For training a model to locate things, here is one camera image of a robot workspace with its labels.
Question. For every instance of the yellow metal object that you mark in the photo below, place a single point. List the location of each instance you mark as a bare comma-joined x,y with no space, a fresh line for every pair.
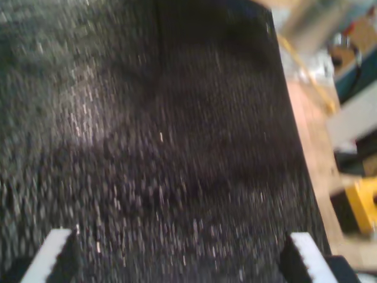
363,203

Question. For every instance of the blue box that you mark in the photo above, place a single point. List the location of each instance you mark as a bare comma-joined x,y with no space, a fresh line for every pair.
365,73

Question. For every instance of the grey metal beam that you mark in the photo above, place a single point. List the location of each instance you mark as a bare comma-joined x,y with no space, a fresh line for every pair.
350,123

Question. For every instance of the black bubble mat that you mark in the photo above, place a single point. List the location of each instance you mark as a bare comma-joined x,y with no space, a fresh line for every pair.
147,118

